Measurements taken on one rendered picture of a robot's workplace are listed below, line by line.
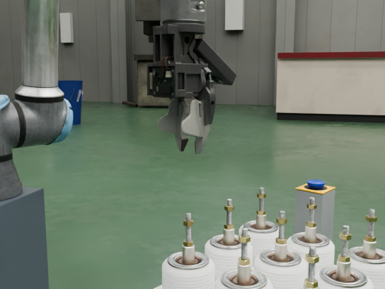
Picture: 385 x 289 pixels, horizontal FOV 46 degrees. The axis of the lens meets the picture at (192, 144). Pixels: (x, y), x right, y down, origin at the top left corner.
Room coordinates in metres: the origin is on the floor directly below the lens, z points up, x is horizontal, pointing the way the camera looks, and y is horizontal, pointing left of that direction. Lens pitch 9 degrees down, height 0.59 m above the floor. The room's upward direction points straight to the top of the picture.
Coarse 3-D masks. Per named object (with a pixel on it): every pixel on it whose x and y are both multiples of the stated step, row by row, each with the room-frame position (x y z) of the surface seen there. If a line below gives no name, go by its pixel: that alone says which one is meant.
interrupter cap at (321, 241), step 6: (294, 234) 0.89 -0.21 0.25; (300, 234) 0.90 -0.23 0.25; (318, 234) 0.90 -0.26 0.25; (294, 240) 0.86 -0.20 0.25; (300, 240) 0.86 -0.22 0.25; (318, 240) 0.87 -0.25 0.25; (324, 240) 0.86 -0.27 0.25; (306, 246) 0.84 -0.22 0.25; (318, 246) 0.83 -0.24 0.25; (324, 246) 0.84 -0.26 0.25
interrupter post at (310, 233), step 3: (306, 225) 0.87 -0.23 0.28; (306, 228) 0.87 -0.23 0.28; (309, 228) 0.86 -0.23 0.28; (312, 228) 0.86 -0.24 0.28; (315, 228) 0.86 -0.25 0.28; (306, 231) 0.87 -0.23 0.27; (309, 231) 0.86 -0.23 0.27; (312, 231) 0.86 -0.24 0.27; (315, 231) 0.86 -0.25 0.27; (306, 234) 0.87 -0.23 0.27; (309, 234) 0.86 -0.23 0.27; (312, 234) 0.86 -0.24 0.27; (315, 234) 0.86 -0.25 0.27; (306, 237) 0.87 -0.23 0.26; (309, 237) 0.86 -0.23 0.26; (312, 237) 0.86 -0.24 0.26; (315, 237) 0.86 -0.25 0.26; (306, 240) 0.86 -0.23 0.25; (309, 240) 0.86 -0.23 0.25; (312, 240) 0.86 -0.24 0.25; (315, 240) 0.86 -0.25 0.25
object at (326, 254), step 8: (288, 240) 0.88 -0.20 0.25; (288, 248) 0.86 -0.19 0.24; (296, 248) 0.84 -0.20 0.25; (304, 248) 0.83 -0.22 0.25; (320, 248) 0.83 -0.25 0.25; (328, 248) 0.83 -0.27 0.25; (304, 256) 0.83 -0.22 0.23; (320, 256) 0.82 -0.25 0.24; (328, 256) 0.83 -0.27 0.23; (320, 264) 0.82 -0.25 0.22; (328, 264) 0.83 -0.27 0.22
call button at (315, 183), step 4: (312, 180) 1.06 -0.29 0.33; (316, 180) 1.06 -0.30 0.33; (320, 180) 1.06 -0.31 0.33; (308, 184) 1.04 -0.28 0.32; (312, 184) 1.03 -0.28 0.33; (316, 184) 1.03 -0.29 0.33; (320, 184) 1.03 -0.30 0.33; (312, 188) 1.04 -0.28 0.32; (316, 188) 1.03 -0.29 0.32; (320, 188) 1.03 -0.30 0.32
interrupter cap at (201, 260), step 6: (180, 252) 0.80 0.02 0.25; (198, 252) 0.80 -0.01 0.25; (168, 258) 0.77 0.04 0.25; (174, 258) 0.77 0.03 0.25; (180, 258) 0.78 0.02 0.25; (198, 258) 0.78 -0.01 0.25; (204, 258) 0.78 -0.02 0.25; (174, 264) 0.75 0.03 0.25; (180, 264) 0.75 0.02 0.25; (186, 264) 0.75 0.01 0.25; (192, 264) 0.75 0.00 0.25; (198, 264) 0.75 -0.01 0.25; (204, 264) 0.75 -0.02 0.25
